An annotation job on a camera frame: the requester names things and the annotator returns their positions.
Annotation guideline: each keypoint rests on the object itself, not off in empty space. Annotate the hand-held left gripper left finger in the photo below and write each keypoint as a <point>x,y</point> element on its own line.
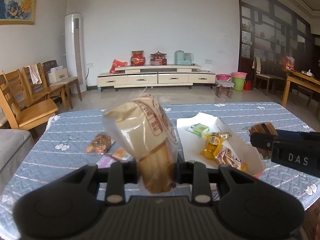
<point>130,172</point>

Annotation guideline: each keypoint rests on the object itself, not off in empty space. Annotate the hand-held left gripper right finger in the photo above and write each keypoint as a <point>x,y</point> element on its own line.
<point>182,172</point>

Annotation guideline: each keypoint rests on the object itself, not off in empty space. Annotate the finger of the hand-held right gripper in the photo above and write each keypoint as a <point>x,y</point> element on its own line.
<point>287,133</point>
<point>262,141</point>

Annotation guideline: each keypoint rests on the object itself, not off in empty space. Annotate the round cookies clear bag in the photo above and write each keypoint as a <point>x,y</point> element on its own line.
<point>262,128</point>
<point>230,161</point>

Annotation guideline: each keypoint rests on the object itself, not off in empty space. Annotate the yellow snack packet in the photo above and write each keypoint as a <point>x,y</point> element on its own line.
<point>212,146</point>

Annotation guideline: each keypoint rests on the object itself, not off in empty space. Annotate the bread bag with round label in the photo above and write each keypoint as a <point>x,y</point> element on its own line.
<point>145,135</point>

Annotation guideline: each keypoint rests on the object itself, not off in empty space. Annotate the brown cookie packet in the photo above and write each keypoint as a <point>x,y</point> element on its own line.
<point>100,142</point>

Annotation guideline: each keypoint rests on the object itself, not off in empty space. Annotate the light green snack packet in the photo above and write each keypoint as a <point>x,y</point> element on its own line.
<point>199,128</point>

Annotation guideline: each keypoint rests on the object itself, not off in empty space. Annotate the red white snack packet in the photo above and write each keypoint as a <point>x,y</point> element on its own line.
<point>121,155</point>

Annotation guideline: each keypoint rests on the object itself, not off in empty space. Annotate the wooden dining table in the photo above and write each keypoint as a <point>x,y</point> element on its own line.
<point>300,77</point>

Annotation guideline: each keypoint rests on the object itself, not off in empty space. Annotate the red bucket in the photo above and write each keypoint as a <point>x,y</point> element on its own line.
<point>247,85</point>

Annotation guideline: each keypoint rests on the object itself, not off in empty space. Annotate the dark dining chair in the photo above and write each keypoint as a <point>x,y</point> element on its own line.
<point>270,76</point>

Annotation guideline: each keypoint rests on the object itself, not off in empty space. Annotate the tissue box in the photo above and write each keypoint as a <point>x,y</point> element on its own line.
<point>309,73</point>

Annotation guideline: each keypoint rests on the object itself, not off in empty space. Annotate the small wooden stool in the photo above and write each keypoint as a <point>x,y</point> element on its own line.
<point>224,88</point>

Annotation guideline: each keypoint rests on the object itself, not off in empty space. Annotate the green bucket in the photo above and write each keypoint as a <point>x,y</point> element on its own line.
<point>239,80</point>

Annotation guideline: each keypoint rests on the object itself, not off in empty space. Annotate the red gift bag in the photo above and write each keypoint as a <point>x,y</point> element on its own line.
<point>290,62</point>

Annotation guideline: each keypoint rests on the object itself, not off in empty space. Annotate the pink basin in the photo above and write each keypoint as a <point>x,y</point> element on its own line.
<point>223,77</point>

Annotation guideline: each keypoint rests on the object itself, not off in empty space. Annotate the cream cloth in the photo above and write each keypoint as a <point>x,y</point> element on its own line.
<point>256,63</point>

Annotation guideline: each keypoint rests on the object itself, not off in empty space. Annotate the cream TV cabinet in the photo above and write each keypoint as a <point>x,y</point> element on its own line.
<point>155,76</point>

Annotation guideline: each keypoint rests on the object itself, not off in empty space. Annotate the dark wooden display shelf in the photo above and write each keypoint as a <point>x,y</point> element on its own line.
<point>275,30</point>

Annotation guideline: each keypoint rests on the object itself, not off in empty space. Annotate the red plastic bag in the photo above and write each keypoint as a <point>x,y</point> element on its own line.
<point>117,66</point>

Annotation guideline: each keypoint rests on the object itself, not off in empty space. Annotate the dark wooden chair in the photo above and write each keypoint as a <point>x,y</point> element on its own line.
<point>72,81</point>

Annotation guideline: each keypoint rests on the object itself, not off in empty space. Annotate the red round jar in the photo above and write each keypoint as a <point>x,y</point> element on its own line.
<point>138,58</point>

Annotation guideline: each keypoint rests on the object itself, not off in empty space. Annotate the mint green kitchen appliance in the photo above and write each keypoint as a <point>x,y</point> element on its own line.
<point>179,57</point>

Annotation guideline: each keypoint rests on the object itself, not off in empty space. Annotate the red pavilion gift box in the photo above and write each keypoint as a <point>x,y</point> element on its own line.
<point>158,58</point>

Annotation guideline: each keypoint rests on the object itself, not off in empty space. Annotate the grey sofa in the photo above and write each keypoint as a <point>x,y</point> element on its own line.
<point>12,150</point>

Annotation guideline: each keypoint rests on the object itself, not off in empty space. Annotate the white gift box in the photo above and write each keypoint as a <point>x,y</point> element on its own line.
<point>57,73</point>

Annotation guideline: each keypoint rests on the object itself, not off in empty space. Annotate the white standing air conditioner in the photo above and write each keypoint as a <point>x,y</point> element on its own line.
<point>75,52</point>

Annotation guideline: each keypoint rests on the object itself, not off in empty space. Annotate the white towel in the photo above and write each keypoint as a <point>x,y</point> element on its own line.
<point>35,73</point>

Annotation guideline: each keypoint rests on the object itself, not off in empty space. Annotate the framed flower picture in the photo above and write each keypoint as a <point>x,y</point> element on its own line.
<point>17,2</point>

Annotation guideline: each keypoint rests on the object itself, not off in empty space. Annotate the white wall socket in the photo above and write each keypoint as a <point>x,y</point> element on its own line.
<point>89,65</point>
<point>208,61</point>

